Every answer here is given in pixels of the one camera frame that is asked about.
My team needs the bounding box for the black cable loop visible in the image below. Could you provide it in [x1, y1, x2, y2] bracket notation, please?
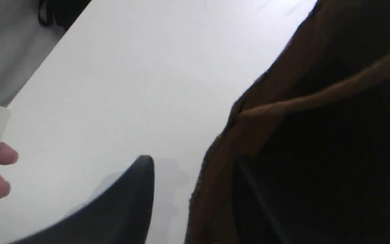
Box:
[38, 0, 90, 31]

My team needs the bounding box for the brown paper bag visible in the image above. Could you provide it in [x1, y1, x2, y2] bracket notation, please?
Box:
[184, 0, 390, 244]

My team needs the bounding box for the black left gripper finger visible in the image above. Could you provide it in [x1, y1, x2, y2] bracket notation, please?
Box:
[16, 155, 155, 244]

